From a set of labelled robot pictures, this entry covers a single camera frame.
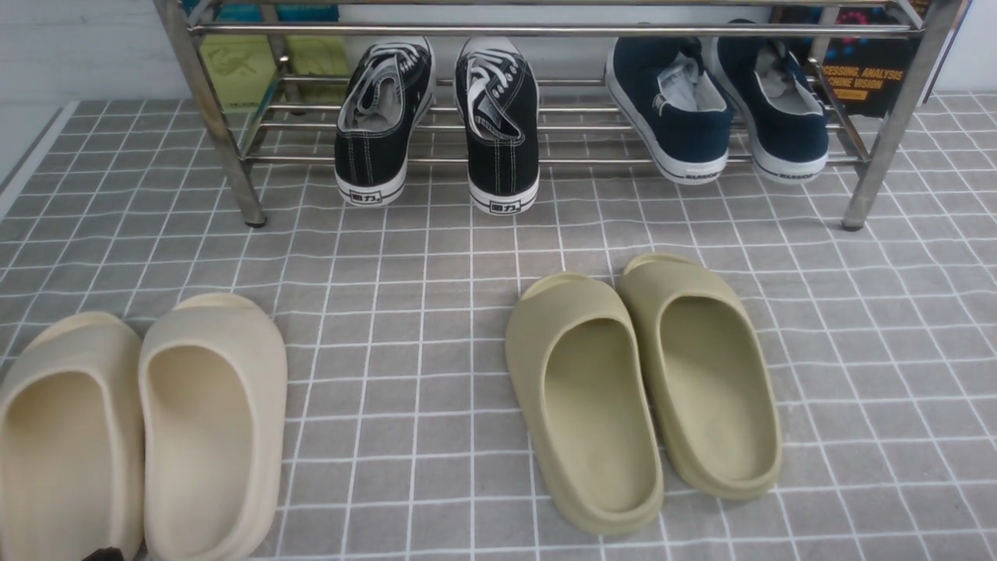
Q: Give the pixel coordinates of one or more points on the left beige foam slipper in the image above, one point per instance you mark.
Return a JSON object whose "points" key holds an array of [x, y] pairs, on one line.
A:
{"points": [[72, 442]]}

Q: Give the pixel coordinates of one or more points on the teal box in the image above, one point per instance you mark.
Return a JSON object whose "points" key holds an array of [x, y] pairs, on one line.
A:
{"points": [[285, 13]]}

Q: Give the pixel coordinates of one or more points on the dark image processing book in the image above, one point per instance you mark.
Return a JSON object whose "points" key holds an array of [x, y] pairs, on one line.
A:
{"points": [[866, 73]]}

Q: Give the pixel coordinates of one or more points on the black canvas sneaker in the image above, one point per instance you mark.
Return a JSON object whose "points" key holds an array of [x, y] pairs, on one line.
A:
{"points": [[497, 97], [389, 92]]}

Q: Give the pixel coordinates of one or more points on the beige foam slipper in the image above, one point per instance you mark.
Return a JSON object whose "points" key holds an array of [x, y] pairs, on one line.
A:
{"points": [[213, 377], [72, 442]]}

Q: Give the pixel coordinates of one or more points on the right beige foam slipper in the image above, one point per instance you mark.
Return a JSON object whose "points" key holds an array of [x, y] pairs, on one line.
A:
{"points": [[213, 377]]}

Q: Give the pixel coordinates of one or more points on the left olive foam slipper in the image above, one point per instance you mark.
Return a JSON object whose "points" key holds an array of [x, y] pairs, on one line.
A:
{"points": [[572, 356]]}

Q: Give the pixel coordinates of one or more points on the grey checked floor mat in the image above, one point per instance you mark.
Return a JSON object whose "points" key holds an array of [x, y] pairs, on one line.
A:
{"points": [[403, 438]]}

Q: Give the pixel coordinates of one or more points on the left navy blue sneaker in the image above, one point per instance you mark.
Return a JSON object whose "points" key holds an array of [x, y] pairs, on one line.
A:
{"points": [[663, 87]]}

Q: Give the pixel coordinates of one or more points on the navy blue sneaker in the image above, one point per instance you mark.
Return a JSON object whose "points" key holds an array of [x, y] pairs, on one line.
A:
{"points": [[786, 123], [663, 87]]}

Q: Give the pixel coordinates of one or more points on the right olive foam slipper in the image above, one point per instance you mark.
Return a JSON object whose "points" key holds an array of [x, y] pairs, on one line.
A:
{"points": [[708, 383]]}

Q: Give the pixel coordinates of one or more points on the olive foam slipper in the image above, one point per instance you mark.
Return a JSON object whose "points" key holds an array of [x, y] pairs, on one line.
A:
{"points": [[708, 383], [572, 356]]}

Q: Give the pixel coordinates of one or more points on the silver metal shoe rack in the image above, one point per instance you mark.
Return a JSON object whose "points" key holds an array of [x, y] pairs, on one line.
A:
{"points": [[296, 120]]}

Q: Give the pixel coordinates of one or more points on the right navy blue sneaker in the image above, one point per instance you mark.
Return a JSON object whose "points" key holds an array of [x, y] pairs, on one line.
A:
{"points": [[786, 123]]}

